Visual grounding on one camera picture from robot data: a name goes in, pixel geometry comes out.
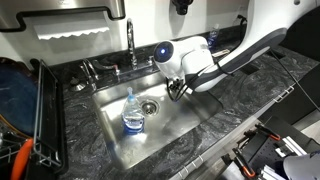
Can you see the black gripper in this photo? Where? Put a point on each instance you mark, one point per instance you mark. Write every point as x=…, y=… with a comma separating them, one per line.
x=176, y=85

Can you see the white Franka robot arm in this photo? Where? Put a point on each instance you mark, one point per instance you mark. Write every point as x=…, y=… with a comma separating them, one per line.
x=196, y=56

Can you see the metal sink drain strainer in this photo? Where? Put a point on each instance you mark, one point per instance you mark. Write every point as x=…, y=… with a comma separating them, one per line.
x=149, y=107

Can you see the stainless steel sink basin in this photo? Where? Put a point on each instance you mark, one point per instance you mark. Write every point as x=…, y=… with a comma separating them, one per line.
x=160, y=123

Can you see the clear dish soap bottle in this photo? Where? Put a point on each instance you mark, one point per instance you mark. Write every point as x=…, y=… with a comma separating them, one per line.
x=133, y=116

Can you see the white flat strip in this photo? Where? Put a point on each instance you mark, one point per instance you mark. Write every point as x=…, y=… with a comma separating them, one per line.
x=222, y=52

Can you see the chrome gooseneck faucet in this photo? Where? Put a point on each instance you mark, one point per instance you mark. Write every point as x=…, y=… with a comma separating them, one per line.
x=131, y=43

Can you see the small blue liquid bottle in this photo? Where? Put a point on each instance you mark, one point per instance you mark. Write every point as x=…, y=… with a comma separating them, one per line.
x=213, y=33

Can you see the chrome side sprayer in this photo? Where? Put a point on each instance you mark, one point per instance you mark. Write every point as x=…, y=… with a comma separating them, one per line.
x=89, y=74

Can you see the round metal sink stopper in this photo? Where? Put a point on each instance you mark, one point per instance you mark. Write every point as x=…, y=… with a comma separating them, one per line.
x=77, y=85

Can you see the black orange clamp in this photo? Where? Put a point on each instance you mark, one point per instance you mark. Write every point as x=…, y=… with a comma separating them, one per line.
x=266, y=132
x=245, y=164

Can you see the black perforated plate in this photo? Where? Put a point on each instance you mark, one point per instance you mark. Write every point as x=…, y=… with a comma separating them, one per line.
x=263, y=151

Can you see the white paper towel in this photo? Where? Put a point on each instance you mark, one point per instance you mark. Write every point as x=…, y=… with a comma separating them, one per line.
x=71, y=32

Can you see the steel paper towel dispenser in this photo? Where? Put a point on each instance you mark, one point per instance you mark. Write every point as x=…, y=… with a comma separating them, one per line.
x=66, y=8

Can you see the dark blue plate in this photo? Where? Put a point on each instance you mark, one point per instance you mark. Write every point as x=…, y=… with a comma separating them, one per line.
x=16, y=96

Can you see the black wall soap dispenser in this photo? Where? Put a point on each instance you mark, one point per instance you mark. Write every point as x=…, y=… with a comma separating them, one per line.
x=181, y=6

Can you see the black wall plug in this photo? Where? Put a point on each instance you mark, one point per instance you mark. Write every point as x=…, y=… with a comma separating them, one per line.
x=241, y=19

